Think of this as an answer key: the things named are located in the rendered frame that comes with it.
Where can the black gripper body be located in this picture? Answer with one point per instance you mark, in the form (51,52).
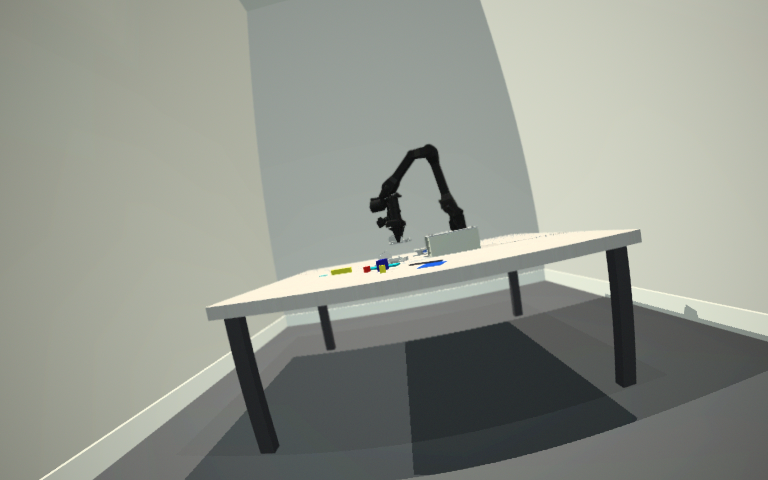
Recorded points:
(395,218)

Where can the yellow rectangular bar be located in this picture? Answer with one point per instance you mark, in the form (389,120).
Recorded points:
(341,271)

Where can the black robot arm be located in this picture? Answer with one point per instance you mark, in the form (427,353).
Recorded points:
(390,186)

